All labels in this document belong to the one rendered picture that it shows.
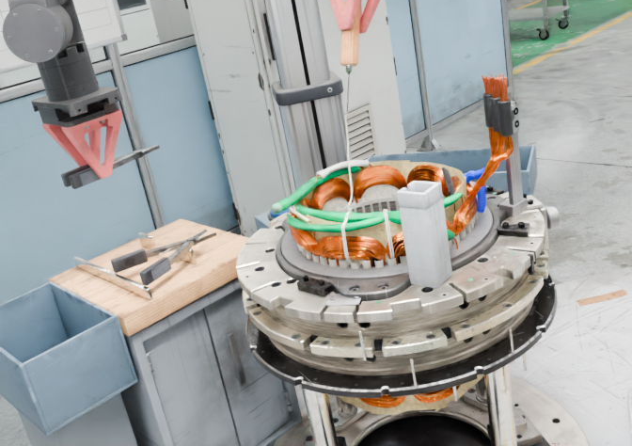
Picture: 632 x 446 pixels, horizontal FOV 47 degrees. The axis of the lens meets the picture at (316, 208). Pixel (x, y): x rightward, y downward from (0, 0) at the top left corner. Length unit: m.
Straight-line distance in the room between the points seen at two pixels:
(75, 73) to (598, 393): 0.76
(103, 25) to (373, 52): 1.19
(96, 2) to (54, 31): 2.30
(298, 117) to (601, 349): 0.57
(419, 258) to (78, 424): 0.42
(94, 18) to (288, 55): 1.95
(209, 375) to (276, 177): 2.25
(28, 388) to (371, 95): 2.76
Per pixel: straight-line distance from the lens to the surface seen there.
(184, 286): 0.82
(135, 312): 0.79
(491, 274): 0.66
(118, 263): 0.86
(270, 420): 0.98
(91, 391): 0.81
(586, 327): 1.17
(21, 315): 0.94
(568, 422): 0.96
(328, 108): 1.18
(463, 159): 1.10
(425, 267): 0.64
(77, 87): 0.85
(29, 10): 0.77
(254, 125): 3.08
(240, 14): 2.96
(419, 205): 0.61
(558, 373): 1.08
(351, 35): 0.69
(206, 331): 0.87
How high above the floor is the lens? 1.40
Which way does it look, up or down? 21 degrees down
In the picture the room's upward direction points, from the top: 11 degrees counter-clockwise
